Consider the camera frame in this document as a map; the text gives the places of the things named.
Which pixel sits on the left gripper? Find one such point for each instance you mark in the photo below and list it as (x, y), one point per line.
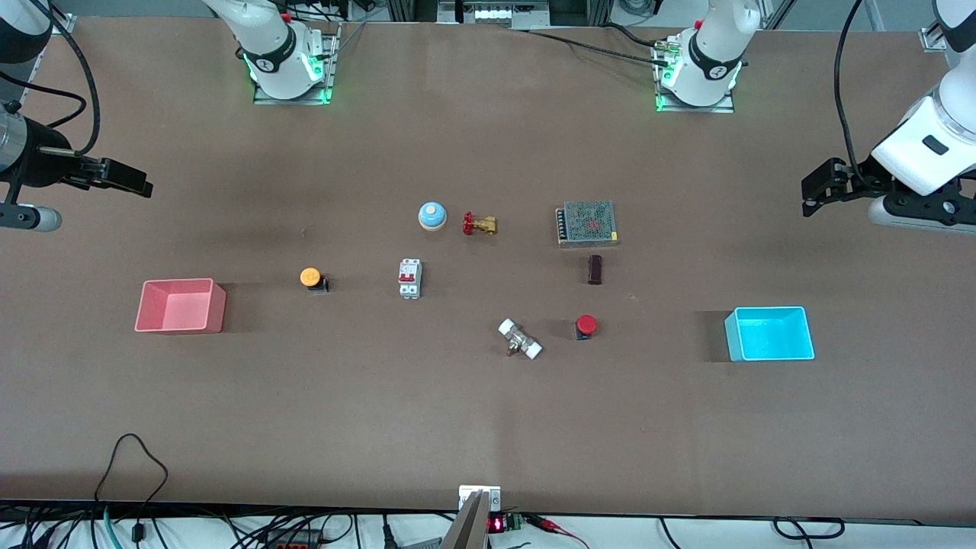
(854, 183)

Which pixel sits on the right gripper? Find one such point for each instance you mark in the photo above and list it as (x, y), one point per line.
(40, 156)

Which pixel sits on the yellow push button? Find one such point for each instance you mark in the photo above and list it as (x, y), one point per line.
(310, 277)

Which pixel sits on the red push button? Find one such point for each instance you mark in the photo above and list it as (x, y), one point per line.
(585, 325)

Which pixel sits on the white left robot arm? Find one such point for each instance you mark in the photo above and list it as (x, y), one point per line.
(713, 61)

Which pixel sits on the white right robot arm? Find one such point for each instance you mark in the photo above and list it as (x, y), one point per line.
(274, 53)

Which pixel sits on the pink plastic bin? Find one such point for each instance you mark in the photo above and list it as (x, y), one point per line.
(179, 313)

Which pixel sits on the cyan plastic bin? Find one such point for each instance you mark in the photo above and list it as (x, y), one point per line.
(770, 335)

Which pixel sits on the metal mesh power supply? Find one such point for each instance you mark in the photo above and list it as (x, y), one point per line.
(587, 223)

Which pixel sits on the dark brown rectangular block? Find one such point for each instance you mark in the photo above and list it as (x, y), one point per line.
(595, 269)

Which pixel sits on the blue call bell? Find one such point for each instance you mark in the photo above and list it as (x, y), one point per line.
(432, 216)

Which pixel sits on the metal fitting white caps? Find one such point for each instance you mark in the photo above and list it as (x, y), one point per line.
(520, 339)

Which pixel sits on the grey control box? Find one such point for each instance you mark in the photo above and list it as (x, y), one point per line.
(492, 11)

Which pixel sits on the black power strip orange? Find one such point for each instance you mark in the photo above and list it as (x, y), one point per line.
(293, 539)

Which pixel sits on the red digit display module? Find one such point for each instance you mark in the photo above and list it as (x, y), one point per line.
(496, 524)

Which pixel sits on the grey aluminium bar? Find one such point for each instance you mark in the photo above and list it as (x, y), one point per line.
(467, 526)

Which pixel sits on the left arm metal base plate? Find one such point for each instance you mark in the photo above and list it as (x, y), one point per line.
(694, 105)

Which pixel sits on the aluminium frame profile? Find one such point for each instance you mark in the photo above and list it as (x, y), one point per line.
(934, 36)

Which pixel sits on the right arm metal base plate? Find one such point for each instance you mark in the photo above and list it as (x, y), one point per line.
(293, 95)

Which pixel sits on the white circuit breaker red switch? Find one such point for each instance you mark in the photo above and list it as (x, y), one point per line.
(410, 278)

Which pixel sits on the white metal bracket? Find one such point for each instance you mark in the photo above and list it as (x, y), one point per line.
(469, 494)

